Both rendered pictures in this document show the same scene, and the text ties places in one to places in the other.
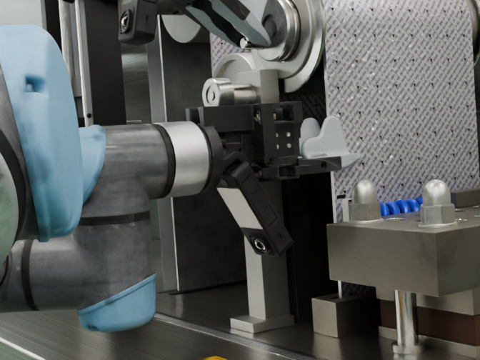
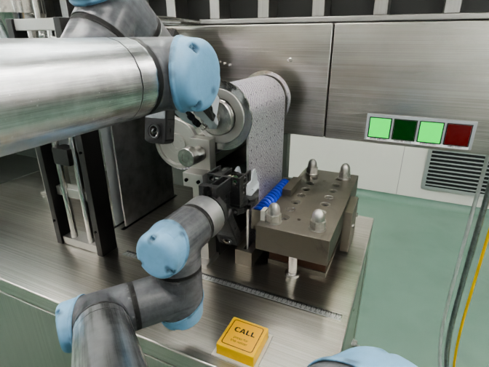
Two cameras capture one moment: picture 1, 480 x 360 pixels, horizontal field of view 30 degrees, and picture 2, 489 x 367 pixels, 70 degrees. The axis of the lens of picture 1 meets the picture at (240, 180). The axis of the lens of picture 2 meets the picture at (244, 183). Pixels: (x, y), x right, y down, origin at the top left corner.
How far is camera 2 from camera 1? 56 cm
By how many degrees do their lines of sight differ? 37
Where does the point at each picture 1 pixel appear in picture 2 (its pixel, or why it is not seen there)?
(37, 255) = (143, 305)
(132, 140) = (196, 226)
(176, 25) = not seen: hidden behind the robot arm
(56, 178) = not seen: outside the picture
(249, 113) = (231, 182)
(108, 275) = (188, 304)
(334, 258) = (260, 240)
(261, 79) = (209, 145)
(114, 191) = (192, 261)
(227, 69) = not seen: hidden behind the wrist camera
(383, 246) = (295, 240)
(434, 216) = (320, 227)
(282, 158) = (244, 202)
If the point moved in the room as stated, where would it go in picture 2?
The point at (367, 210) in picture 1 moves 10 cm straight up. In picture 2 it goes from (278, 218) to (280, 175)
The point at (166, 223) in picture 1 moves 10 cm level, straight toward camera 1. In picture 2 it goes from (113, 192) to (126, 204)
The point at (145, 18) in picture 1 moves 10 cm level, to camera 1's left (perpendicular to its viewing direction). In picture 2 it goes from (169, 130) to (107, 139)
